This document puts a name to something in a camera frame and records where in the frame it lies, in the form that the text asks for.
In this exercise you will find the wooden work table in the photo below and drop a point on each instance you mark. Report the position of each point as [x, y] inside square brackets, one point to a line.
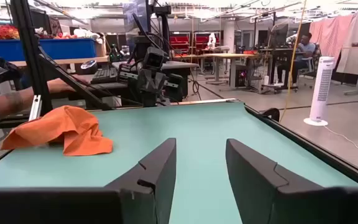
[228, 57]

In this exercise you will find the black aluminium table frame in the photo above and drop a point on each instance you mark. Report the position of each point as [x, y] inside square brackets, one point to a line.
[32, 62]

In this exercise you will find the black monitor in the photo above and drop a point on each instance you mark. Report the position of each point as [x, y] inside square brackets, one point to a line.
[278, 35]

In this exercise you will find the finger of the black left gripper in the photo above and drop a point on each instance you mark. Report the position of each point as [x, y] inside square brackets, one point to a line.
[161, 82]
[144, 82]

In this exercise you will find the orange red fabric pile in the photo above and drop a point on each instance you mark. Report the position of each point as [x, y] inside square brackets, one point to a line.
[6, 32]

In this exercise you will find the black keyboard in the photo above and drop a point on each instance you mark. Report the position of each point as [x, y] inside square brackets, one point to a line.
[104, 76]

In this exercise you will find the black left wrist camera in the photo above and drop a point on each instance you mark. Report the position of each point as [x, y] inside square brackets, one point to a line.
[154, 58]

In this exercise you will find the pink hanging cloth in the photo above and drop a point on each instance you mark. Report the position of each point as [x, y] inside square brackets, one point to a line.
[331, 34]

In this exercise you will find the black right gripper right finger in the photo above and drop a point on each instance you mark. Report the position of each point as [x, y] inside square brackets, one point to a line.
[259, 193]

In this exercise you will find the black lit computer tower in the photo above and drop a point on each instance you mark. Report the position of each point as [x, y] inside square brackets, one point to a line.
[241, 76]

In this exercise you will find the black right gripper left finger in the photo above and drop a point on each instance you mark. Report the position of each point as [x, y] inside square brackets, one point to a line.
[154, 186]

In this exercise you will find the green table mat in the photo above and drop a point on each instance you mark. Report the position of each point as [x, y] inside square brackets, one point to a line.
[197, 124]

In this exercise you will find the round black speaker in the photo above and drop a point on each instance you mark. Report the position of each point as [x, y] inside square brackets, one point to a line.
[89, 66]

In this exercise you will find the person's forearm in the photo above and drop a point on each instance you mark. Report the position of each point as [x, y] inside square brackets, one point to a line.
[5, 104]

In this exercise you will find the person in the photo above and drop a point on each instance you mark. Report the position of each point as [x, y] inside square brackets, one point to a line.
[303, 51]

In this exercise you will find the red bin shelf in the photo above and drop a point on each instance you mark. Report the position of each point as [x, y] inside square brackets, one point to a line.
[185, 42]

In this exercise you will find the blue plastic bin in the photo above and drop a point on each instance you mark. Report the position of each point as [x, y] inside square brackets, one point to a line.
[67, 48]

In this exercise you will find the white tower fan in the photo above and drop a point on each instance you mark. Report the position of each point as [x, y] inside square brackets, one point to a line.
[321, 87]

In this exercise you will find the orange towel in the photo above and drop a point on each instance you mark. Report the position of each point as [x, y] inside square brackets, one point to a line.
[73, 130]

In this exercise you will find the black table clamp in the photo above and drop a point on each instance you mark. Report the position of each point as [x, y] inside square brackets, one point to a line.
[271, 113]

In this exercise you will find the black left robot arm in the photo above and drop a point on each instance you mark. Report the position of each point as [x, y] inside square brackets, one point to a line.
[141, 43]

